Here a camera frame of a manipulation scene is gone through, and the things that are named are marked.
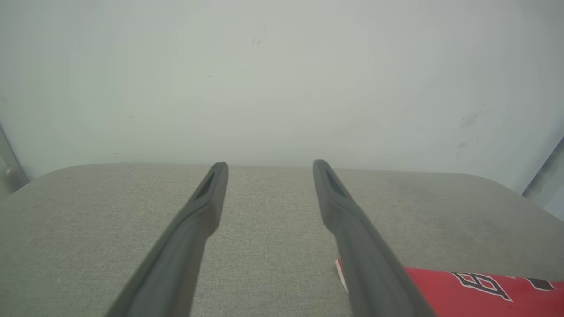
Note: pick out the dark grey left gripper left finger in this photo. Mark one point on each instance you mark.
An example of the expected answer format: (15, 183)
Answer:
(176, 259)

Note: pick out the red and white jersey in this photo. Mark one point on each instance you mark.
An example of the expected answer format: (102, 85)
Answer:
(445, 297)

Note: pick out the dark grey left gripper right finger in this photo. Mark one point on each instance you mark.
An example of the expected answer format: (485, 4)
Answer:
(370, 264)

